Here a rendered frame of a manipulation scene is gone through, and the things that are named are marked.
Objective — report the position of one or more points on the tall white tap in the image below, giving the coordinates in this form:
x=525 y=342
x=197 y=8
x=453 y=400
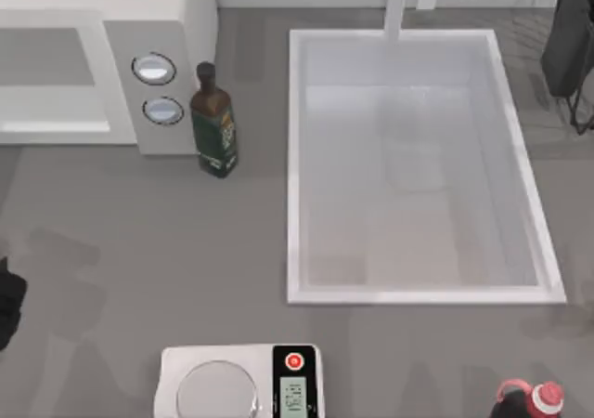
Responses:
x=396 y=4

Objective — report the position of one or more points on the white sink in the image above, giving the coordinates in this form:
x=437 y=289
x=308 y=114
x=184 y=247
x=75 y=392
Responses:
x=413 y=181

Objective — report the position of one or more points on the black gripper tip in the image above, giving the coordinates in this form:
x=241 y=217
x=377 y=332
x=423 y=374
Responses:
x=9 y=302

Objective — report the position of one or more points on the white kitchen scale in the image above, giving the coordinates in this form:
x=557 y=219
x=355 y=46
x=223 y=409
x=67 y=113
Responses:
x=241 y=383

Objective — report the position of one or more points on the pale microwave oven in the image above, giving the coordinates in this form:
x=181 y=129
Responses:
x=69 y=65

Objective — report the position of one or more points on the dark jug with red cap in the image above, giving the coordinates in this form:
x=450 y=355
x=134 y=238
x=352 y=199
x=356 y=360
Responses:
x=526 y=401

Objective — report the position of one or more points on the dark green bottle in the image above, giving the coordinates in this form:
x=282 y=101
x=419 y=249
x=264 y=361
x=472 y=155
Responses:
x=214 y=125

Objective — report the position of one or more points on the microwave knob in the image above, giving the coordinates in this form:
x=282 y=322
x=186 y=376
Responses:
x=163 y=110
x=153 y=69

